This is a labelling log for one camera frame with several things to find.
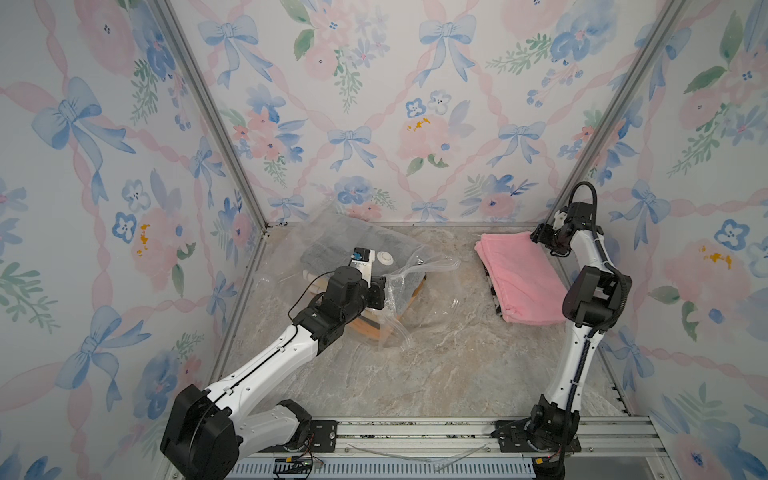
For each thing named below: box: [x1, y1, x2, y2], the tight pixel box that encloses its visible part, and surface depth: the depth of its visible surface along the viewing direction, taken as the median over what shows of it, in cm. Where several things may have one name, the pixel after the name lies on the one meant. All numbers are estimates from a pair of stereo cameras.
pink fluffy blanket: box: [474, 231, 567, 325], surface depth 99 cm
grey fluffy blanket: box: [300, 218, 425, 276], surface depth 94 cm
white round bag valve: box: [377, 251, 394, 266], surface depth 90 cm
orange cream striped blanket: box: [347, 275, 427, 341], surface depth 82 cm
